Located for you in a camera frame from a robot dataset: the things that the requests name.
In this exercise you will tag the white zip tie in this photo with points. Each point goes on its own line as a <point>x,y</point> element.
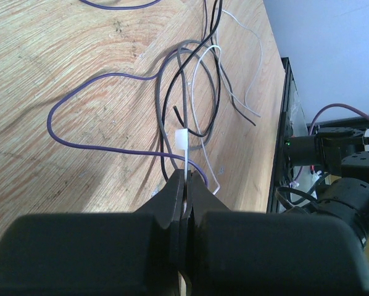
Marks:
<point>181,142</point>

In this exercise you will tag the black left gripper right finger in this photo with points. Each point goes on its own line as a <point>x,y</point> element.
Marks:
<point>316,249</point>

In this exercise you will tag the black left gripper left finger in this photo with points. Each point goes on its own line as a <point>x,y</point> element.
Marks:
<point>94,253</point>

